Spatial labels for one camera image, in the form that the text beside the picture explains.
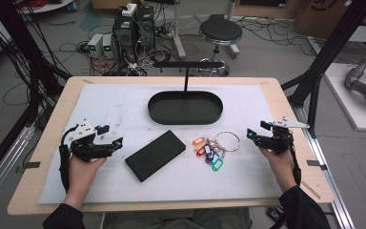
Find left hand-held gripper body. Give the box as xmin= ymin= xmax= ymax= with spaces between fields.
xmin=62 ymin=118 xmax=117 ymax=162

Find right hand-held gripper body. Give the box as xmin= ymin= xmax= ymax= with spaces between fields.
xmin=254 ymin=116 xmax=311 ymax=156

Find black wallet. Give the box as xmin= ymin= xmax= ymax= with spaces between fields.
xmin=124 ymin=129 xmax=187 ymax=183

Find key ring with coloured tags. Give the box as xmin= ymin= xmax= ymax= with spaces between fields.
xmin=192 ymin=131 xmax=242 ymax=172

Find black key rack with tray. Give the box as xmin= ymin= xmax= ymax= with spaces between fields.
xmin=147 ymin=60 xmax=225 ymax=126

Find person's left hand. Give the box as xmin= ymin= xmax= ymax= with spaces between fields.
xmin=67 ymin=155 xmax=108 ymax=199

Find person's right hand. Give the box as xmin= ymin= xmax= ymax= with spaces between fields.
xmin=259 ymin=147 xmax=298 ymax=192

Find white foam mat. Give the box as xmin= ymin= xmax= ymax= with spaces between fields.
xmin=37 ymin=83 xmax=284 ymax=205

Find small black floor device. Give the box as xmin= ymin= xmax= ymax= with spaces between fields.
xmin=265 ymin=205 xmax=285 ymax=222

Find white platform board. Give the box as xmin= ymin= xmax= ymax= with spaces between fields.
xmin=323 ymin=62 xmax=366 ymax=133

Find white power supply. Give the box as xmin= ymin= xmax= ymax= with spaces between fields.
xmin=102 ymin=33 xmax=116 ymax=59
xmin=87 ymin=32 xmax=105 ymax=59

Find black computer tower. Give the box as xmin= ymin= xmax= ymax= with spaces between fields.
xmin=112 ymin=5 xmax=156 ymax=63

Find person's grey pants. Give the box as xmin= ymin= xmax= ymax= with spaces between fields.
xmin=103 ymin=208 xmax=252 ymax=229

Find black round stool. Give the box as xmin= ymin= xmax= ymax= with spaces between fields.
xmin=198 ymin=13 xmax=244 ymax=77

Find cardboard box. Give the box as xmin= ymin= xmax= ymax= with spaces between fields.
xmin=294 ymin=0 xmax=366 ymax=41

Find white stand leg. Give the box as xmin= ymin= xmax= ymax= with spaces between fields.
xmin=171 ymin=0 xmax=188 ymax=59

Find white power strip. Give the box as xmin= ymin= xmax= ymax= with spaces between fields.
xmin=121 ymin=3 xmax=138 ymax=17

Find white round table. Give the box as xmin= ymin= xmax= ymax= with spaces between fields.
xmin=18 ymin=0 xmax=75 ymax=14

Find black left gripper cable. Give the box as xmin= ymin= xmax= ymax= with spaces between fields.
xmin=58 ymin=124 xmax=78 ymax=194

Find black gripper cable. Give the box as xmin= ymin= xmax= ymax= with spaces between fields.
xmin=286 ymin=133 xmax=302 ymax=187
xmin=58 ymin=124 xmax=78 ymax=194

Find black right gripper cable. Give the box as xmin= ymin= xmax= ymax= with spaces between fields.
xmin=286 ymin=133 xmax=302 ymax=187

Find aluminium rail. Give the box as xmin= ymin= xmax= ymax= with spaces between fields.
xmin=0 ymin=123 xmax=36 ymax=213
xmin=292 ymin=104 xmax=356 ymax=229

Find black frame post with cables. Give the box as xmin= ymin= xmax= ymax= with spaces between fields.
xmin=0 ymin=0 xmax=72 ymax=128

